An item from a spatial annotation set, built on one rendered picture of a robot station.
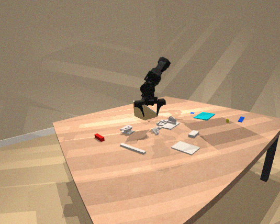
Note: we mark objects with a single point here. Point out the white flat bar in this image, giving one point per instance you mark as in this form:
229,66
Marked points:
133,148

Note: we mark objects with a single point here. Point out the small white rectangular block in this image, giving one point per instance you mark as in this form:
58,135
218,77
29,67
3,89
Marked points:
193,134

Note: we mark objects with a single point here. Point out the red rectangular block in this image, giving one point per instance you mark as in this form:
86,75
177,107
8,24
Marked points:
99,137

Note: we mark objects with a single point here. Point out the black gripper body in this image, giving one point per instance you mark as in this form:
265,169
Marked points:
161,101

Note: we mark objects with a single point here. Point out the cyan flat square plate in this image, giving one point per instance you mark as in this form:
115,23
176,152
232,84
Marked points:
204,116

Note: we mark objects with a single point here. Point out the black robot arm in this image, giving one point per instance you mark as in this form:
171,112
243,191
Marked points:
154,77

